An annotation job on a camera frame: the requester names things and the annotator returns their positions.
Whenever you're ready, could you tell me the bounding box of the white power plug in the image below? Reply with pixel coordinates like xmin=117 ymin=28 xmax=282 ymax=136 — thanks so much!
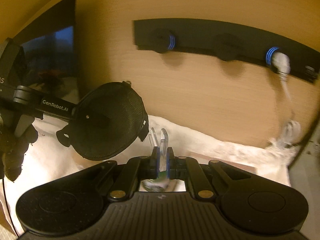
xmin=271 ymin=51 xmax=291 ymax=82

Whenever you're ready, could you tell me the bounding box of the black wall power strip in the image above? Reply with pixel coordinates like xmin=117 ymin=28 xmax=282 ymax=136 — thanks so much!
xmin=133 ymin=18 xmax=319 ymax=83

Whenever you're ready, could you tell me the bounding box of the clear plastic clip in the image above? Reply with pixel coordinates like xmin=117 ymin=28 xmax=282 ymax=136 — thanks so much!
xmin=148 ymin=127 xmax=169 ymax=172

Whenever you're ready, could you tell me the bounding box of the white coiled cable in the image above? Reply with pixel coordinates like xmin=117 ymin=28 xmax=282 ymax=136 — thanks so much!
xmin=268 ymin=77 xmax=302 ymax=151

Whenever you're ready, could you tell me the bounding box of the black mesh round pouch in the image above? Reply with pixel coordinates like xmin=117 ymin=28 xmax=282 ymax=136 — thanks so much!
xmin=56 ymin=81 xmax=149 ymax=161

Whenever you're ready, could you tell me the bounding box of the dark framed screen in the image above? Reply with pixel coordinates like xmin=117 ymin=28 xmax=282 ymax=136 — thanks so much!
xmin=14 ymin=0 xmax=79 ymax=102

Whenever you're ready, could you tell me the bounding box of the white fringed cloth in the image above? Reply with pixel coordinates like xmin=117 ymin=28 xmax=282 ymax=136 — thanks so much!
xmin=1 ymin=115 xmax=299 ymax=234

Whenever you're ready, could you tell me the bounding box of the black gloved hand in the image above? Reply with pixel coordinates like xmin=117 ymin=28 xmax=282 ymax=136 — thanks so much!
xmin=0 ymin=107 xmax=39 ymax=183

